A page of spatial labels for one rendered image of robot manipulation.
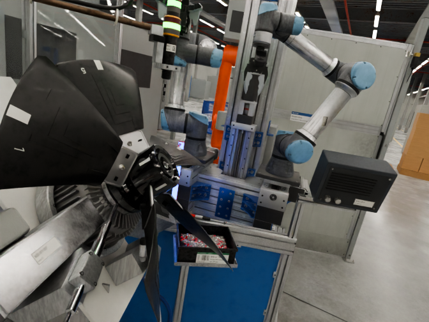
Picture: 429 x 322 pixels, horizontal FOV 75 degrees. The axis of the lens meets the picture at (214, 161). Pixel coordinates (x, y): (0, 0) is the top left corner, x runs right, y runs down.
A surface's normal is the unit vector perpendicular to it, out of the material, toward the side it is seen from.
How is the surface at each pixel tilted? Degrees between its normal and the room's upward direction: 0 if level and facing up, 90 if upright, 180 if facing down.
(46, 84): 71
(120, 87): 46
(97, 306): 50
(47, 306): 102
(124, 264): 84
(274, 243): 90
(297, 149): 97
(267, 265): 90
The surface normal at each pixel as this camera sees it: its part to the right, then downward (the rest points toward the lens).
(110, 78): 0.56, -0.44
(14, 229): 0.86, -0.47
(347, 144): -0.10, 0.26
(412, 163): -0.47, 0.16
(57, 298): 0.04, 0.47
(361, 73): 0.18, 0.18
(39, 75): 0.87, -0.11
